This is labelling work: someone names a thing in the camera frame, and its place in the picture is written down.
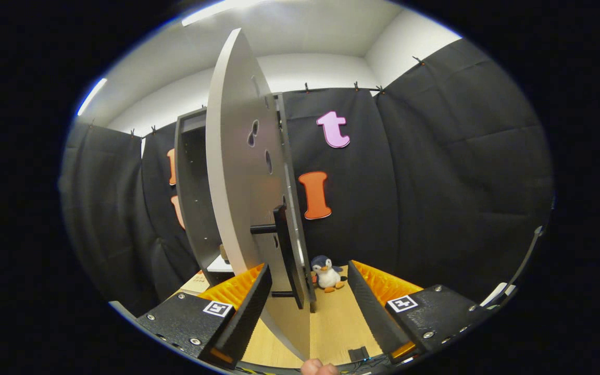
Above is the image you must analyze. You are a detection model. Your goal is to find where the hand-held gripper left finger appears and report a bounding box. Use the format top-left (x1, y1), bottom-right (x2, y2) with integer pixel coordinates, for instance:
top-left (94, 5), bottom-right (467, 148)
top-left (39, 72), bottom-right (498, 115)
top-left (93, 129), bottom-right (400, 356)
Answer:
top-left (136, 263), bottom-right (273, 369)

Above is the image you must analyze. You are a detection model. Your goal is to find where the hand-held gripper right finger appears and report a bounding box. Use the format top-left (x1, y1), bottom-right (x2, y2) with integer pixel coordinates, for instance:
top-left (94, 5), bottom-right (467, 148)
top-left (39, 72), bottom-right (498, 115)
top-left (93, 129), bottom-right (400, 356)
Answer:
top-left (347, 259), bottom-right (493, 365)

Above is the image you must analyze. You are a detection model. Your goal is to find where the beige shoe cabinet door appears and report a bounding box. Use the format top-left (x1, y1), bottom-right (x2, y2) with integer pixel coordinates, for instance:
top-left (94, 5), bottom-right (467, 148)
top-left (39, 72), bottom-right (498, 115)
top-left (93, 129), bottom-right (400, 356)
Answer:
top-left (205, 29), bottom-right (314, 361)

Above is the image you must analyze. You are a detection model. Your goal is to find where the grey shoe cabinet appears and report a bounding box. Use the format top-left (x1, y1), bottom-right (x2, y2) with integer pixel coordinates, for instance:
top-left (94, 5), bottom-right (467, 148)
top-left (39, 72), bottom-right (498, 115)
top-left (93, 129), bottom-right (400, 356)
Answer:
top-left (174, 93), bottom-right (317, 313)

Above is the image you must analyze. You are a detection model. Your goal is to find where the stack of books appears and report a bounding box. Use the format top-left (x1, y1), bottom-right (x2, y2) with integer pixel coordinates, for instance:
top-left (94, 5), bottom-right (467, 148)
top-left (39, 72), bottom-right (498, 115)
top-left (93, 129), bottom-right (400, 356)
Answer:
top-left (180, 271), bottom-right (212, 295)

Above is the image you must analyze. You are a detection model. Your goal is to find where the penguin plush toy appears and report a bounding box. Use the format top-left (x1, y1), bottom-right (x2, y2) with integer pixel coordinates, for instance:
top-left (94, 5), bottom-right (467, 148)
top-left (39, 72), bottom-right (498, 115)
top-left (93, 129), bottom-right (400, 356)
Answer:
top-left (310, 255), bottom-right (347, 293)

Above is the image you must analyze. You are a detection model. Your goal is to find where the white side table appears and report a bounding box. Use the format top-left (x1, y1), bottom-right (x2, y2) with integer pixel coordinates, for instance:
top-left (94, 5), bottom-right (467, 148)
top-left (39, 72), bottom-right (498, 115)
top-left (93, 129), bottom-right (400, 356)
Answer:
top-left (480, 282), bottom-right (517, 308)

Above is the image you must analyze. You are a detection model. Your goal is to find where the black backdrop cloth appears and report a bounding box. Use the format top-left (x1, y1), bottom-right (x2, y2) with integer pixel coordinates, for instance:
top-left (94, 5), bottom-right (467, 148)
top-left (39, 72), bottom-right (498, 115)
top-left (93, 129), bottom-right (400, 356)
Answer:
top-left (59, 39), bottom-right (556, 313)

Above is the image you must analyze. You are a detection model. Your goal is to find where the black monitor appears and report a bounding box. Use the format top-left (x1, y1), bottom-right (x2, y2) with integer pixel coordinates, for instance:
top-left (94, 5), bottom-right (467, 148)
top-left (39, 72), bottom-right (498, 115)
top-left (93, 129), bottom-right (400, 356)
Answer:
top-left (480, 225), bottom-right (545, 308)

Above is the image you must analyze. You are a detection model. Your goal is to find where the ceiling strip light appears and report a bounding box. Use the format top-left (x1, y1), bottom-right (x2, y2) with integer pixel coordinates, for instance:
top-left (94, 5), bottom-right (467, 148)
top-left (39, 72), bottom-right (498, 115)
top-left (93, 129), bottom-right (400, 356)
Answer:
top-left (77, 78), bottom-right (108, 116)

